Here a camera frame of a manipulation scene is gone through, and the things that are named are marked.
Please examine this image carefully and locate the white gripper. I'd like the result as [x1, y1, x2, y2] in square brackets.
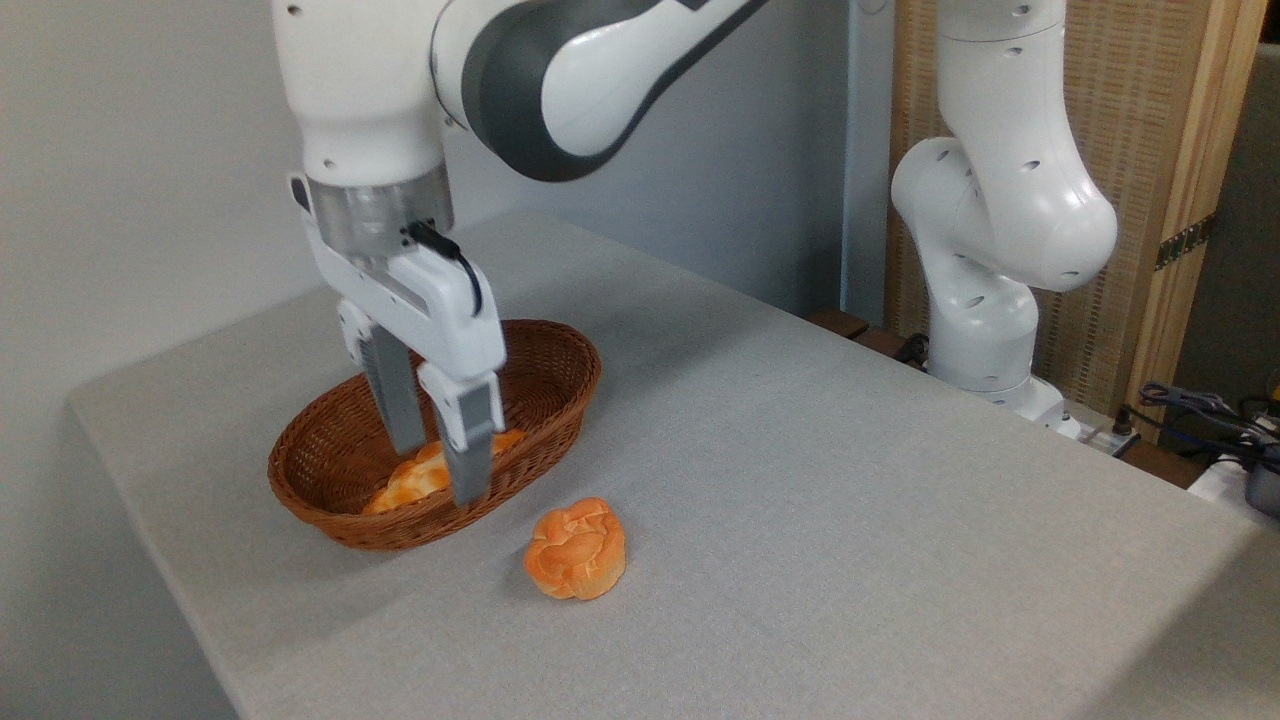
[288, 173, 507, 509]

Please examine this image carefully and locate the long braided orange bread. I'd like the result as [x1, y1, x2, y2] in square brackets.
[361, 429, 527, 517]

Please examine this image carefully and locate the round orange bread roll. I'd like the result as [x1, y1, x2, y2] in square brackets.
[522, 496, 629, 602]

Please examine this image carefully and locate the brown wicker oval basket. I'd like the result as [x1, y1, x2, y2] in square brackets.
[267, 319, 603, 552]

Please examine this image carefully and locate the dark brown wooden block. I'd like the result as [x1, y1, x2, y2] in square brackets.
[804, 307, 872, 342]

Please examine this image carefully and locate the brass screen hinge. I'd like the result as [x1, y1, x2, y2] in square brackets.
[1154, 212, 1217, 272]

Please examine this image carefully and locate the wooden woven folding screen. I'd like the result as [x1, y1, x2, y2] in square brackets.
[884, 0, 1270, 442]

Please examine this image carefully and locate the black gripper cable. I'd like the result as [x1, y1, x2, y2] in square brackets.
[406, 219, 485, 319]

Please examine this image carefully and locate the bundle of dark cables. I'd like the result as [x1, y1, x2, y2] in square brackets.
[1137, 381, 1280, 451]

